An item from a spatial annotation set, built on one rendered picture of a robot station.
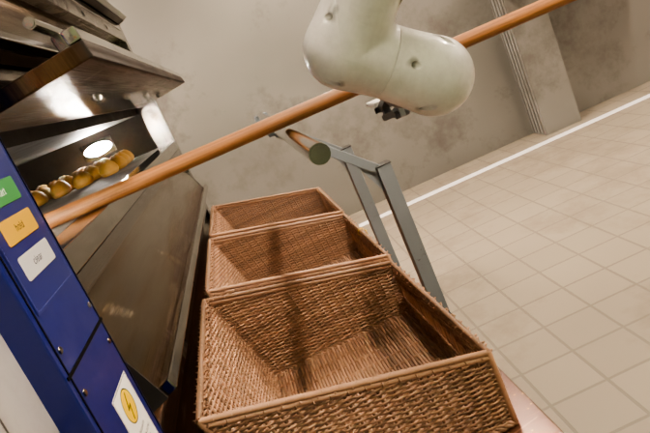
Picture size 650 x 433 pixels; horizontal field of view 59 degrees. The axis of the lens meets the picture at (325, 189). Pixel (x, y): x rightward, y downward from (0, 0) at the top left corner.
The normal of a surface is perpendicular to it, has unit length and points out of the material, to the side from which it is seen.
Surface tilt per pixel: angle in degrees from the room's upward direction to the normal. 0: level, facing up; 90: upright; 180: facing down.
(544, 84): 90
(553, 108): 90
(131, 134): 90
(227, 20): 90
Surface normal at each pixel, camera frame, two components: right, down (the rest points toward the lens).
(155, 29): 0.13, 0.18
